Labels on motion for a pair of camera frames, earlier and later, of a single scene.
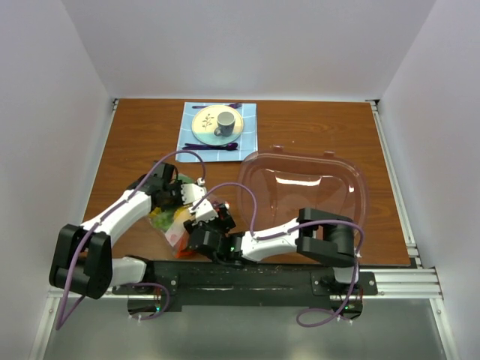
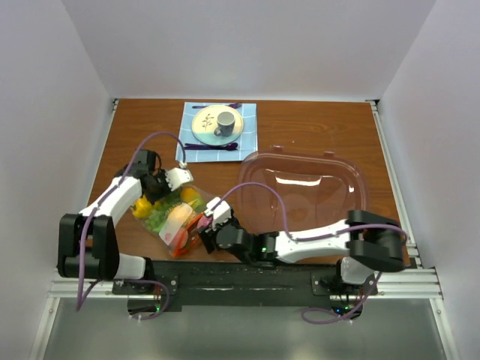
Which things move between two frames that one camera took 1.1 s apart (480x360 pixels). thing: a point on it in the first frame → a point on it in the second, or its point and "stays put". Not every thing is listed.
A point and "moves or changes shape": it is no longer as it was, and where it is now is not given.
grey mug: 225,124 stays put
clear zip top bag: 170,220 moves or changes shape
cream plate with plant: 205,121 stays put
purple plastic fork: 235,106 stays put
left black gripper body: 173,196 → 160,187
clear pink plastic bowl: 286,181 stays put
